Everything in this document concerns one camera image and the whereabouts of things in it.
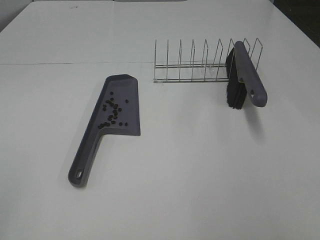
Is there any metal wire dish rack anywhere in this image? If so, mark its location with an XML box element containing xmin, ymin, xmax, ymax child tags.
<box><xmin>152</xmin><ymin>37</ymin><xmax>263</xmax><ymax>85</ymax></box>

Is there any grey plastic dustpan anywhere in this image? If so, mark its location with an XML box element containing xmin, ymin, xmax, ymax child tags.
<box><xmin>67</xmin><ymin>74</ymin><xmax>141</xmax><ymax>188</ymax></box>

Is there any pile of coffee beans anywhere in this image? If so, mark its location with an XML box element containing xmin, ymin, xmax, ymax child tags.
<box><xmin>97</xmin><ymin>91</ymin><xmax>129</xmax><ymax>130</ymax></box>

